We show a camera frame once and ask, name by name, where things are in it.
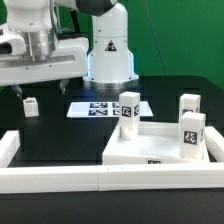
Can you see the white square table top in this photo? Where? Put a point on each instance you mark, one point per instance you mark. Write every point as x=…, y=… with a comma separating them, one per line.
x=156, y=142

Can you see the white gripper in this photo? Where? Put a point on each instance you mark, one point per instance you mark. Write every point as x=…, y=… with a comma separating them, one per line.
x=69, y=60

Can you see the white marker sheet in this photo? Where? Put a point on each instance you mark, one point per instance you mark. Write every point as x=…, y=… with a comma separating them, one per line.
x=102, y=109

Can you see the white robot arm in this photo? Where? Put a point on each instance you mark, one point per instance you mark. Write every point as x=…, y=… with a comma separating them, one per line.
x=34, y=48

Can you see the white U-shaped obstacle fence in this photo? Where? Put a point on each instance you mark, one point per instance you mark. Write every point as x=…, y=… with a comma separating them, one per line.
x=101, y=177

